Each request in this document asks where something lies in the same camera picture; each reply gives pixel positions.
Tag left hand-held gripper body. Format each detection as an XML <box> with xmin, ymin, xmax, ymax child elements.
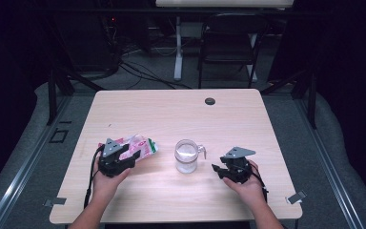
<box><xmin>98</xmin><ymin>137</ymin><xmax>137</xmax><ymax>178</ymax></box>

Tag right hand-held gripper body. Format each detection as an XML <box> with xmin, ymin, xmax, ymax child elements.
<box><xmin>220</xmin><ymin>146</ymin><xmax>256</xmax><ymax>185</ymax></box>

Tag pink and white plastic bag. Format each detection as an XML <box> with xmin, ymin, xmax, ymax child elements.
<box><xmin>97</xmin><ymin>134</ymin><xmax>159</xmax><ymax>163</ymax></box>

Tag clear glass mug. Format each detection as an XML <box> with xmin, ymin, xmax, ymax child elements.
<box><xmin>173</xmin><ymin>138</ymin><xmax>208</xmax><ymax>175</ymax></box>

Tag person's left hand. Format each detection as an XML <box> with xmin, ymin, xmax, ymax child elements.
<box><xmin>91</xmin><ymin>167</ymin><xmax>132</xmax><ymax>204</ymax></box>

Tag person's right hand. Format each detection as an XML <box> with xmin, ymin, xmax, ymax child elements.
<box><xmin>222</xmin><ymin>159</ymin><xmax>267</xmax><ymax>208</ymax></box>

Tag grey tape piece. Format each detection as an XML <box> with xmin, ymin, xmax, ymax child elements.
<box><xmin>285</xmin><ymin>190</ymin><xmax>308</xmax><ymax>205</ymax></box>
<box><xmin>43</xmin><ymin>197</ymin><xmax>68</xmax><ymax>208</ymax></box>

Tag black metal stand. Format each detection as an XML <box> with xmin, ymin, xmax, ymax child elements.
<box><xmin>260</xmin><ymin>68</ymin><xmax>318</xmax><ymax>130</ymax></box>
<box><xmin>46</xmin><ymin>66</ymin><xmax>106</xmax><ymax>126</ymax></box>

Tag dark equipment with red light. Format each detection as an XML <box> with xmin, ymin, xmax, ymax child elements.
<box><xmin>60</xmin><ymin>12</ymin><xmax>122</xmax><ymax>73</ymax></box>

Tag black folding chair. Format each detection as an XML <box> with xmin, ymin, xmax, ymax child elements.
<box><xmin>197</xmin><ymin>12</ymin><xmax>270</xmax><ymax>90</ymax></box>

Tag white background desk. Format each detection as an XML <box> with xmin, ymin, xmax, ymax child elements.
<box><xmin>155</xmin><ymin>0</ymin><xmax>295</xmax><ymax>83</ymax></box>

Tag left hand-held gripper black cable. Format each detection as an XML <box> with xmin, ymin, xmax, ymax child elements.
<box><xmin>83</xmin><ymin>144</ymin><xmax>106</xmax><ymax>209</ymax></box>

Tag hand-held gripper black cable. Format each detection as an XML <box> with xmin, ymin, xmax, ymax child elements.
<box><xmin>83</xmin><ymin>144</ymin><xmax>106</xmax><ymax>209</ymax></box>
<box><xmin>249</xmin><ymin>164</ymin><xmax>270</xmax><ymax>204</ymax></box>

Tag right hand-held gripper black cable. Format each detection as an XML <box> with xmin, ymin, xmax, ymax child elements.
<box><xmin>249</xmin><ymin>164</ymin><xmax>270</xmax><ymax>204</ymax></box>

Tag black floor cables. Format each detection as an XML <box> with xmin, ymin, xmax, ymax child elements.
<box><xmin>118</xmin><ymin>60</ymin><xmax>193</xmax><ymax>91</ymax></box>

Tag aluminium floor rail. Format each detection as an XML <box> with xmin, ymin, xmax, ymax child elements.
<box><xmin>0</xmin><ymin>94</ymin><xmax>72</xmax><ymax>229</ymax></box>
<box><xmin>294</xmin><ymin>94</ymin><xmax>365</xmax><ymax>229</ymax></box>

